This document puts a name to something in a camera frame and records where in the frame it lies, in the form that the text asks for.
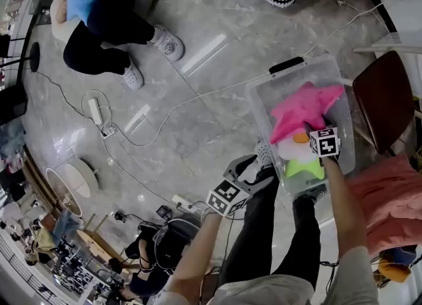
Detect orange white gold-frame chair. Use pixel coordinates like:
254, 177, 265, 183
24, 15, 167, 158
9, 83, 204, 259
375, 257, 413, 285

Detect black cabinet box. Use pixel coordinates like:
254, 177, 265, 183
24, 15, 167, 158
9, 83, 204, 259
0, 84, 29, 126

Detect person's right white shoe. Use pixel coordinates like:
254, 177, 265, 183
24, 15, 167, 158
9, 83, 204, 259
292, 183, 328, 204

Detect pink padded armchair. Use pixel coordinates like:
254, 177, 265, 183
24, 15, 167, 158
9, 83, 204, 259
346, 153, 422, 257

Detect white cable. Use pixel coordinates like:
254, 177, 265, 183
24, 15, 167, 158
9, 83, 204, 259
113, 0, 385, 148
100, 137, 175, 204

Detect black helmet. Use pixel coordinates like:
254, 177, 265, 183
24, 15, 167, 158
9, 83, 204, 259
153, 217, 202, 270

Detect long white power strip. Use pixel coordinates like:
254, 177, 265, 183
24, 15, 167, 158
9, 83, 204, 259
88, 98, 102, 126

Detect blue grey mottled cloth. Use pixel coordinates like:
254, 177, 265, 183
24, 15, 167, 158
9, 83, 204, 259
0, 122, 27, 156

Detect person's left forearm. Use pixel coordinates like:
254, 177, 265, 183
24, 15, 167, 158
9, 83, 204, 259
167, 211, 224, 298

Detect light wooden stool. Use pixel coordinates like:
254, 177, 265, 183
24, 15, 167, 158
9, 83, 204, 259
77, 213, 116, 258

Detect green star plush pillow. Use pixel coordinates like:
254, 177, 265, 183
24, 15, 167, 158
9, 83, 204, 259
284, 158, 326, 180

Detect clear plastic storage bin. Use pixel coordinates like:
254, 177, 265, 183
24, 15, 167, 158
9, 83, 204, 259
245, 55, 357, 196

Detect person's grey shirt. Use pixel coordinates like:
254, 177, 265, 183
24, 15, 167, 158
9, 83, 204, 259
154, 246, 380, 305

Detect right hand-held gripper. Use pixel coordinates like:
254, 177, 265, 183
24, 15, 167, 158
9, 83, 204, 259
302, 121, 342, 166

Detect black mesh bin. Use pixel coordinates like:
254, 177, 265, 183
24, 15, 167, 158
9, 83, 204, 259
28, 0, 50, 16

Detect fried egg plush pillow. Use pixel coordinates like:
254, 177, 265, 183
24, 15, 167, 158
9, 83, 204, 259
276, 130, 317, 163

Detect navy blue chair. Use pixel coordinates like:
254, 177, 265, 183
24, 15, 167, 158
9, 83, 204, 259
371, 244, 419, 267

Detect person's black trousers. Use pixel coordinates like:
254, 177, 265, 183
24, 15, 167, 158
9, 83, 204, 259
217, 165, 322, 293

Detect person's left white shoe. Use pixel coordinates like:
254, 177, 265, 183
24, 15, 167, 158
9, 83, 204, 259
237, 141, 274, 182

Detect brown seat wooden chair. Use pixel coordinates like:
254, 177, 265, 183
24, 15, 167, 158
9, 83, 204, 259
339, 43, 422, 156

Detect person's white shoe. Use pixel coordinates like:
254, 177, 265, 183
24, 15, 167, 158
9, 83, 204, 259
237, 141, 274, 182
292, 183, 328, 204

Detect person's right forearm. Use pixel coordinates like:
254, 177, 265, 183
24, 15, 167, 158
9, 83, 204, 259
321, 158, 369, 260

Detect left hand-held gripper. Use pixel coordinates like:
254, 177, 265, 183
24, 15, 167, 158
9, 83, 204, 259
206, 154, 276, 217

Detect pink star plush pillow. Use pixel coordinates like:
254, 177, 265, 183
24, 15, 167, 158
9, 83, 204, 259
269, 82, 346, 146

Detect black cable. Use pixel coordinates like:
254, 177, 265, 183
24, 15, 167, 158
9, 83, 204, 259
319, 259, 340, 294
36, 71, 105, 133

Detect black standing fan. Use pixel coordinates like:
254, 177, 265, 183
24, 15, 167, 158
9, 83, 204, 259
0, 33, 41, 74

